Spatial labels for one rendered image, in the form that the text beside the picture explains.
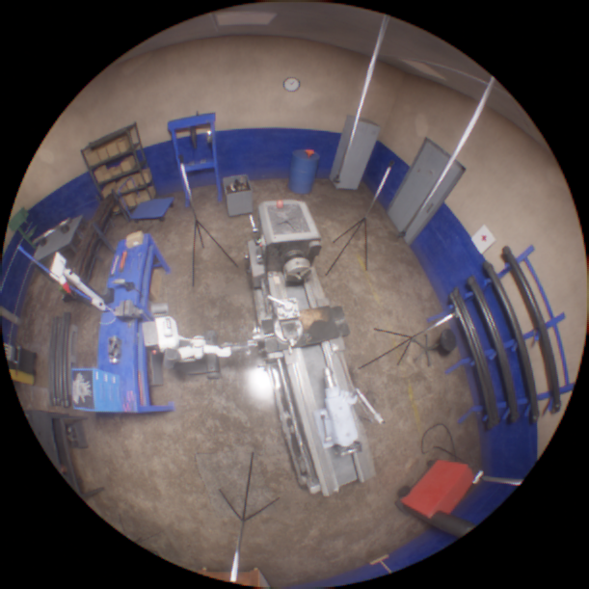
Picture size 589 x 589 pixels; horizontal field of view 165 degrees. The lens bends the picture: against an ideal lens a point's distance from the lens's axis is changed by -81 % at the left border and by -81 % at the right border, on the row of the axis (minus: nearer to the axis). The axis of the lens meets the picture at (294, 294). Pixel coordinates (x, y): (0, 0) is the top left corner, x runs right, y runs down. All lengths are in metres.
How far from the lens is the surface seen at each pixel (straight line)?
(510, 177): 3.71
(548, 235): 3.50
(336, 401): 1.54
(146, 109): 4.76
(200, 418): 2.78
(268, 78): 4.48
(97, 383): 2.03
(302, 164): 4.39
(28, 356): 5.56
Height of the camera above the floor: 2.62
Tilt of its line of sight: 61 degrees down
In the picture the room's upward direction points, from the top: 16 degrees clockwise
